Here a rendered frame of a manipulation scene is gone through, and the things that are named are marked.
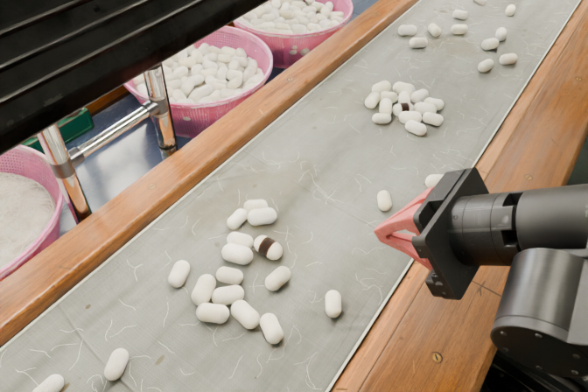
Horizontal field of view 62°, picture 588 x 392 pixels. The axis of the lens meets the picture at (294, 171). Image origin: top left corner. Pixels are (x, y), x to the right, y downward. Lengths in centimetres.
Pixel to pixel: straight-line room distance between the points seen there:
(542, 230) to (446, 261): 8
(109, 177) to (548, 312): 67
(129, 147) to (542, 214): 68
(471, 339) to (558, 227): 22
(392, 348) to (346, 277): 11
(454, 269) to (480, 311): 17
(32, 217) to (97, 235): 13
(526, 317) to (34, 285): 49
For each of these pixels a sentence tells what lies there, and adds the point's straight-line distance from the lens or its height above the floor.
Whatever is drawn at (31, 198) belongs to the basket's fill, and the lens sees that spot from 76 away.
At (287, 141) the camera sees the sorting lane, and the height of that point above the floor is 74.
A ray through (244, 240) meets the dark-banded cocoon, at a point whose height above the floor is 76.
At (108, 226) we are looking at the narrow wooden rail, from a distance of 64.
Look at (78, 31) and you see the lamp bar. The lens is 34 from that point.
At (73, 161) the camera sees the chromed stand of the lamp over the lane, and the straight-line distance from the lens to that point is 62.
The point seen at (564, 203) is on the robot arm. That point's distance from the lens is 37.
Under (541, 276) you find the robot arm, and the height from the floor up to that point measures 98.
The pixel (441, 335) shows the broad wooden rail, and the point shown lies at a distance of 55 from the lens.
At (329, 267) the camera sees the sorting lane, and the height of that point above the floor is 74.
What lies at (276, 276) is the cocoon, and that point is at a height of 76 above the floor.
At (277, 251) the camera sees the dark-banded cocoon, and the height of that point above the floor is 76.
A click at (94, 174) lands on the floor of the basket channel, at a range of 85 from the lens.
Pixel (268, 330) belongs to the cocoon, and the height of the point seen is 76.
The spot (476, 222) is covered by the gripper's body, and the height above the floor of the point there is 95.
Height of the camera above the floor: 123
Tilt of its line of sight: 44 degrees down
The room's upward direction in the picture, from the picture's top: 2 degrees clockwise
